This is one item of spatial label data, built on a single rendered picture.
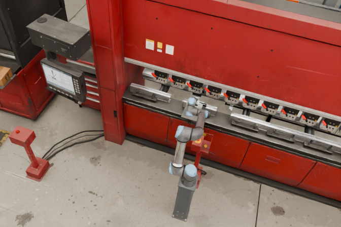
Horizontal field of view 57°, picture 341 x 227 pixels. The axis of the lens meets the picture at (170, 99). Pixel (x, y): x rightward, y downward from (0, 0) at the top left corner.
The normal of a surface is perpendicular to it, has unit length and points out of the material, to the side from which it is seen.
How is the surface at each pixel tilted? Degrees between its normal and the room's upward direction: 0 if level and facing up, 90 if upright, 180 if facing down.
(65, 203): 0
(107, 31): 90
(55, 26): 0
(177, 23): 90
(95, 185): 0
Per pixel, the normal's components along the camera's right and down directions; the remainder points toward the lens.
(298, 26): -0.31, 0.68
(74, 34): 0.07, -0.67
